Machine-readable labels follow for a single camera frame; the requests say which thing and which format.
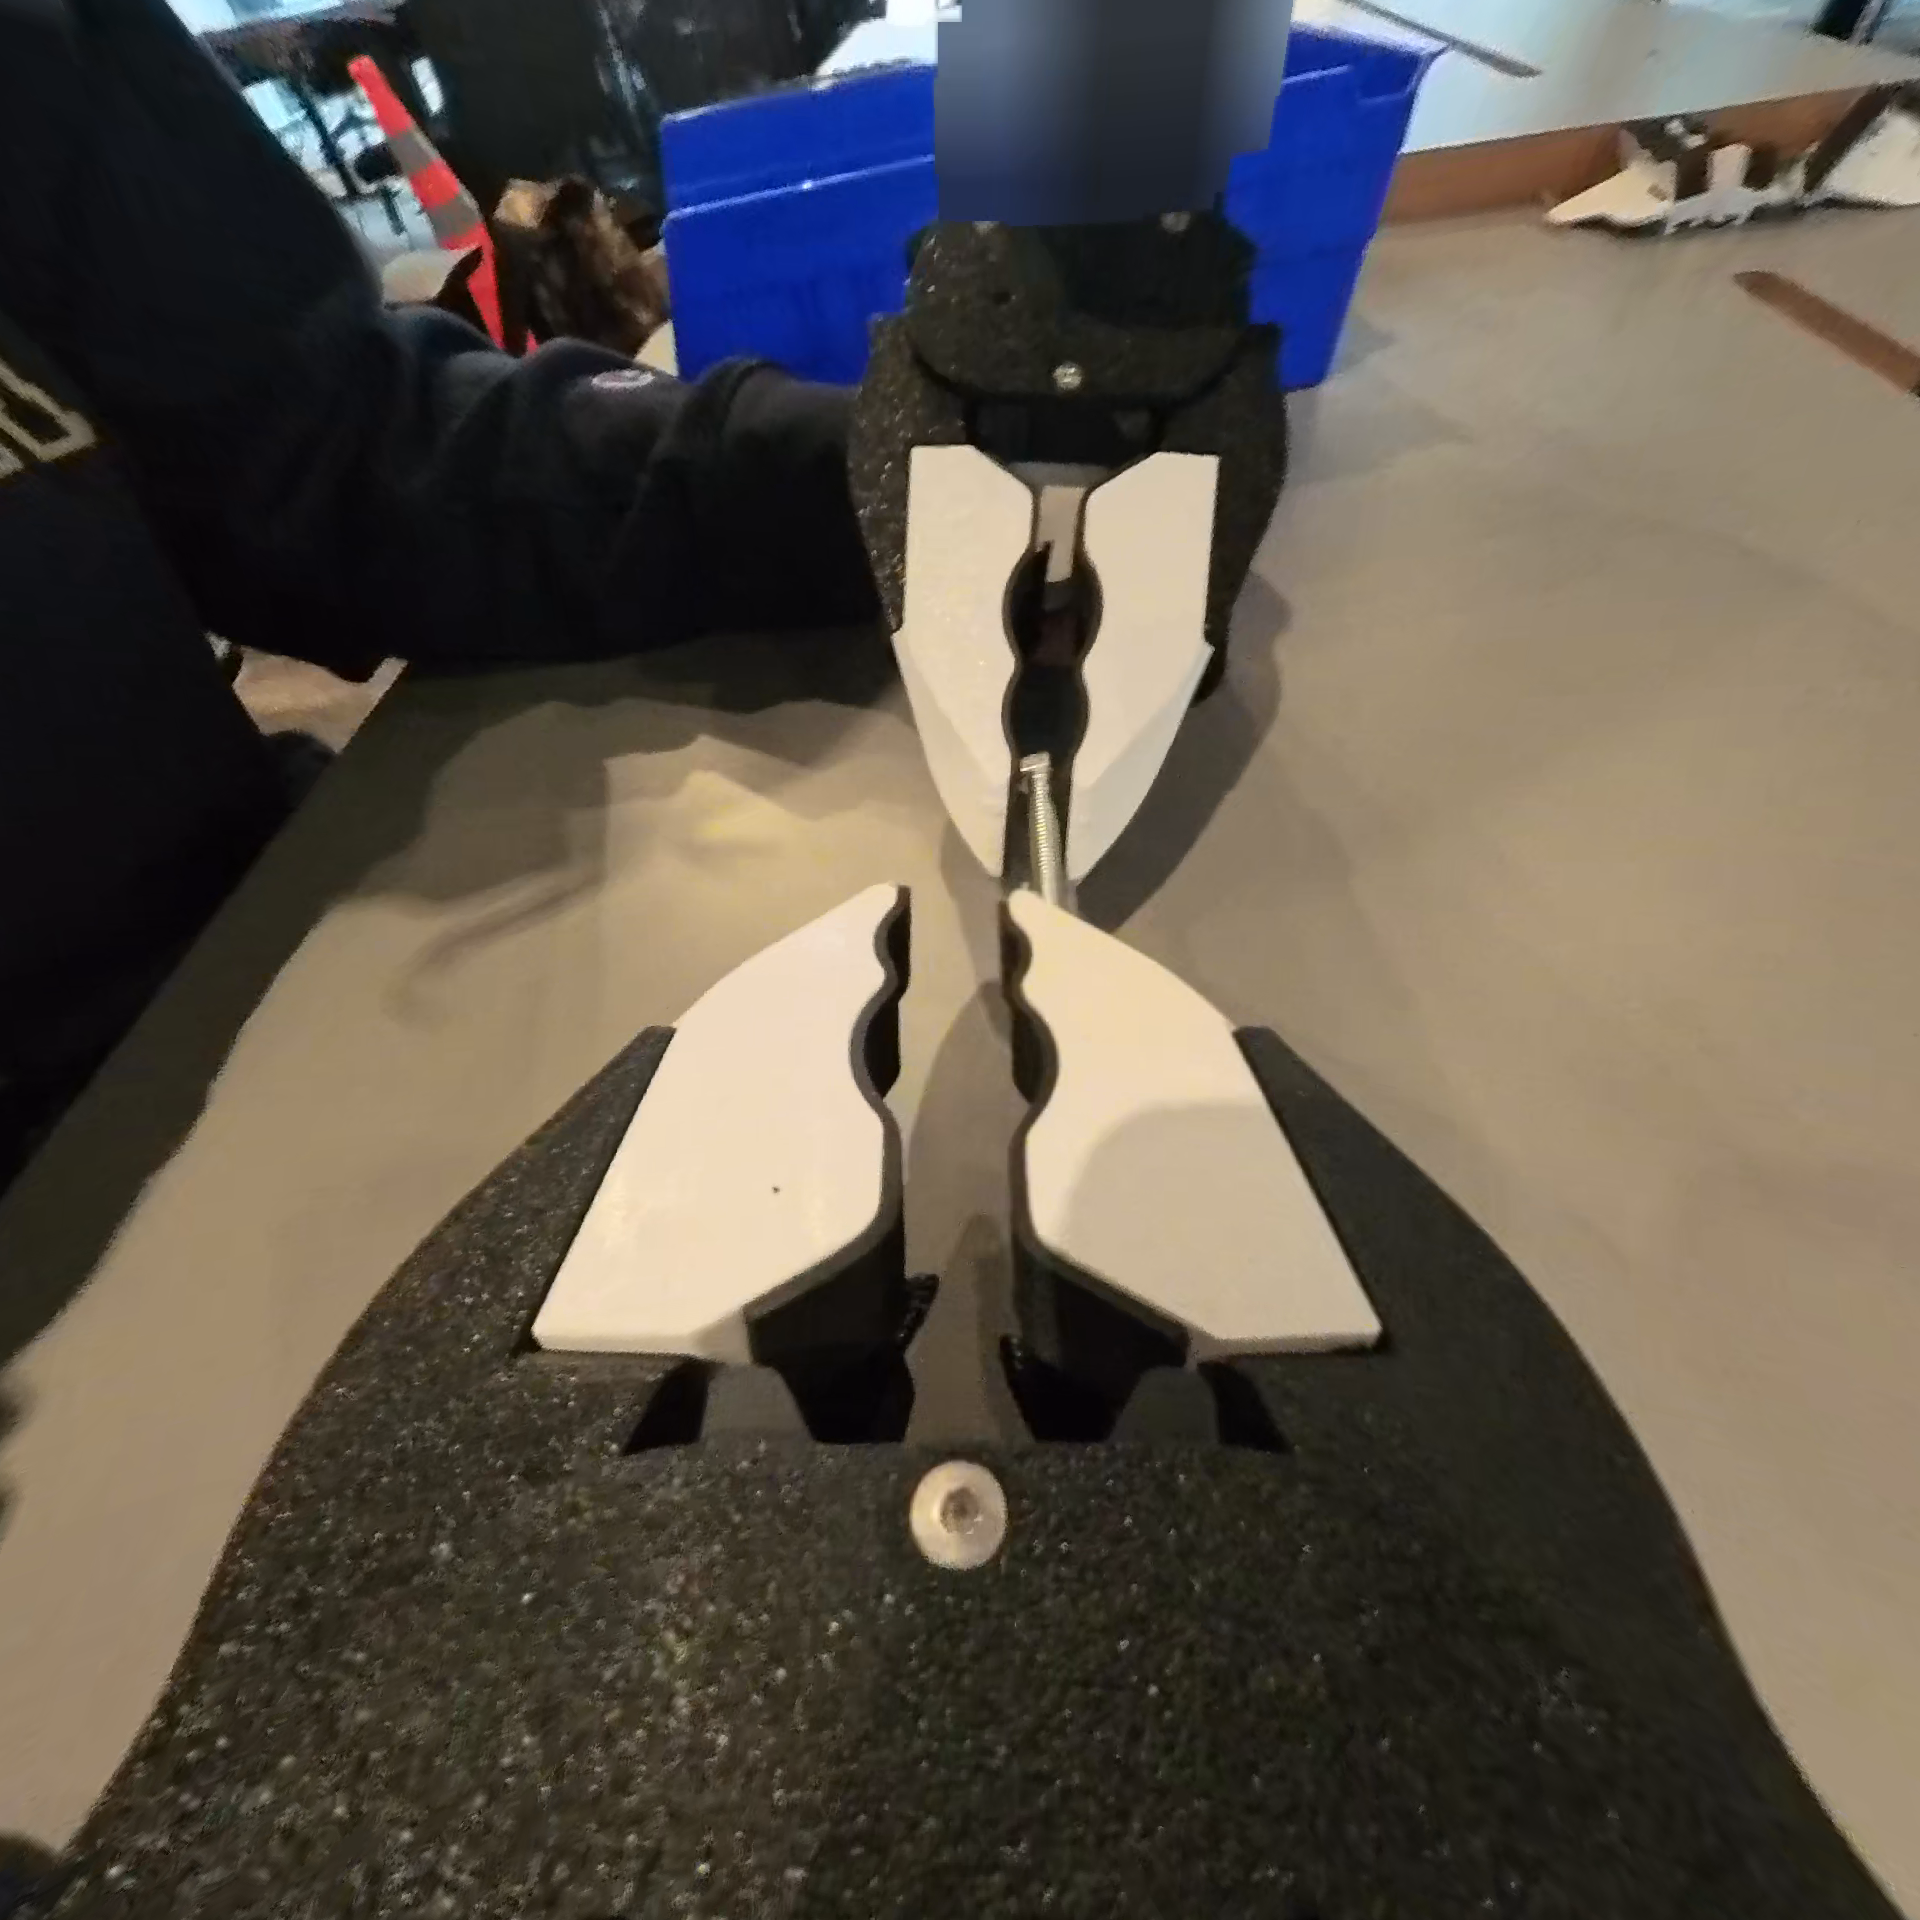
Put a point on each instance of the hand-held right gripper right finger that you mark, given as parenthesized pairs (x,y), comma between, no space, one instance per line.
(1187,1169)

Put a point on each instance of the orange traffic cone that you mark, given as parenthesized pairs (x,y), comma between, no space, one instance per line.
(435,181)

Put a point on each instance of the person's dark hoodie torso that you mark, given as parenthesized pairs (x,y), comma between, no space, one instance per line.
(89,673)

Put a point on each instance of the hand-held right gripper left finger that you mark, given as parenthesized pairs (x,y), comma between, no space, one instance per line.
(750,1169)

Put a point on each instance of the white and black plastic parts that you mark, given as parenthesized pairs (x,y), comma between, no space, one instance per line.
(1626,194)

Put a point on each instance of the silver metal bolt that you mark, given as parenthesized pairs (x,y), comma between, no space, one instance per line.
(1049,840)

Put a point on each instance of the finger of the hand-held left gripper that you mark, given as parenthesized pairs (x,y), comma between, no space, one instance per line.
(1165,598)
(950,598)

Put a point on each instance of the brown patterned bag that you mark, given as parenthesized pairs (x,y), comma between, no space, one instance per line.
(579,269)

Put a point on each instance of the white table with wooden edge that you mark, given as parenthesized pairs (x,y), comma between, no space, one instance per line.
(1649,77)

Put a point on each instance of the blue plastic bin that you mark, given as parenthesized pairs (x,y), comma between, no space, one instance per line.
(781,225)

